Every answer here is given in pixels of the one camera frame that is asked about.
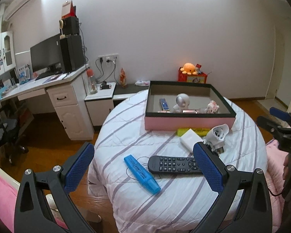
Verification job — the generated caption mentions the blue highlighter marker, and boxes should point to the blue highlighter marker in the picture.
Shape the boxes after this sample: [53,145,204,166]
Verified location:
[124,155,161,195]

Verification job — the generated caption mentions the white wall air conditioner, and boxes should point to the white wall air conditioner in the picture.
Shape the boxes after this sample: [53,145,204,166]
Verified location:
[2,0,31,22]

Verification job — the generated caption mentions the tissue packet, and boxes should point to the tissue packet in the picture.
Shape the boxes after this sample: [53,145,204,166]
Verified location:
[135,81,150,87]

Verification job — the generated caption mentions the black computer monitor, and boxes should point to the black computer monitor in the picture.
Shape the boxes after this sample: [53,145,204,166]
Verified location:
[30,34,62,73]

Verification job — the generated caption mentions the white striped quilt cover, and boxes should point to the white striped quilt cover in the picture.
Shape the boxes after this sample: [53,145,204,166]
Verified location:
[87,89,268,233]

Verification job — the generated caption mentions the white pink cat figurine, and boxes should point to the white pink cat figurine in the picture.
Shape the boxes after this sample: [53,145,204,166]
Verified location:
[205,100,220,114]

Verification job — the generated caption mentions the white wall power outlet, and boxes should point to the white wall power outlet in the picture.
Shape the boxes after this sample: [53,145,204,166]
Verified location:
[98,54,119,63]

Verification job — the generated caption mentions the red cartoon storage box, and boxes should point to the red cartoon storage box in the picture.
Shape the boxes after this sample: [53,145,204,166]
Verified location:
[178,70,208,84]

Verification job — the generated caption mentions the white computer desk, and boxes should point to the white computer desk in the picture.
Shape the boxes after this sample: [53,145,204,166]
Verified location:
[0,65,94,140]

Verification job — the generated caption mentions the orange octopus plush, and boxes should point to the orange octopus plush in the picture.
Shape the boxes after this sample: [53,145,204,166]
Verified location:
[180,63,197,75]

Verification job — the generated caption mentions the black keyboard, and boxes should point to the black keyboard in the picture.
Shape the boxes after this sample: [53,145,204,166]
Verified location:
[36,70,62,81]

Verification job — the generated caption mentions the low black white cabinet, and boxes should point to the low black white cabinet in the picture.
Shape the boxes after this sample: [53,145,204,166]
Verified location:
[84,82,149,127]

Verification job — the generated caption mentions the pink black storage box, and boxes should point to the pink black storage box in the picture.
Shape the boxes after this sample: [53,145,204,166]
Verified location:
[145,81,236,131]

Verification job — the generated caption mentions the black speaker box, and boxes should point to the black speaker box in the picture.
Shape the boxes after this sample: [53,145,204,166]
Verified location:
[59,16,80,35]

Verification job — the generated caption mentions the black remote control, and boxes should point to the black remote control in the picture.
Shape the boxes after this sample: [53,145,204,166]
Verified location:
[148,156,202,174]

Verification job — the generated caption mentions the white power adapter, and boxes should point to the white power adapter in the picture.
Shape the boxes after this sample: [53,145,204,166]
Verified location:
[180,129,203,153]

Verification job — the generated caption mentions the black office chair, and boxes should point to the black office chair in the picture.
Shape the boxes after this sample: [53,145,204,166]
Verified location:
[0,100,34,165]

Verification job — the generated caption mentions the pink blanket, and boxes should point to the pink blanket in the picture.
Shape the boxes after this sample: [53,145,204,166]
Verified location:
[0,176,74,232]

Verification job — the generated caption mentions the red desk calendar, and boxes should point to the red desk calendar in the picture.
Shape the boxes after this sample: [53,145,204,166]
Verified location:
[61,0,76,19]

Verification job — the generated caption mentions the rose gold cylinder tube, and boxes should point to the rose gold cylinder tube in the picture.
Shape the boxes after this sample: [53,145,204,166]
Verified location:
[182,110,199,114]

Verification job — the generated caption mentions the white glass door cabinet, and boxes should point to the white glass door cabinet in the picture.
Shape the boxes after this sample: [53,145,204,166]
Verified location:
[0,31,16,76]

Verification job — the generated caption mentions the black computer tower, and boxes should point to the black computer tower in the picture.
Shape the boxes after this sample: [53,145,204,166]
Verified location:
[60,35,86,73]

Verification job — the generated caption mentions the silver helmet astronaut figure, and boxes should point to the silver helmet astronaut figure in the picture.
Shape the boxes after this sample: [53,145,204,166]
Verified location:
[173,93,190,113]

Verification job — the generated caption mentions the red cap water bottle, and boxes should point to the red cap water bottle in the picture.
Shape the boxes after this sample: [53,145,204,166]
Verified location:
[87,68,98,94]

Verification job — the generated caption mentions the yellow highlighter marker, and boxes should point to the yellow highlighter marker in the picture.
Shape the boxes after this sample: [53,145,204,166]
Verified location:
[177,128,210,137]

